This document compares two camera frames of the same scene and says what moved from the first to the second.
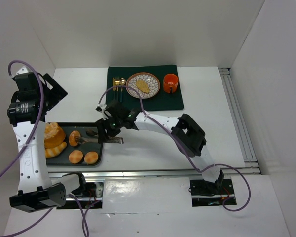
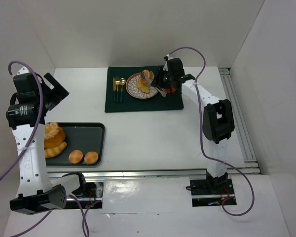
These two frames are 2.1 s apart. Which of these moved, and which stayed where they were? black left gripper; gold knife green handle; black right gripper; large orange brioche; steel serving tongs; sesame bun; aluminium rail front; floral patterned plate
Moved: steel serving tongs; black right gripper; sesame bun
Stayed: aluminium rail front; floral patterned plate; gold knife green handle; black left gripper; large orange brioche
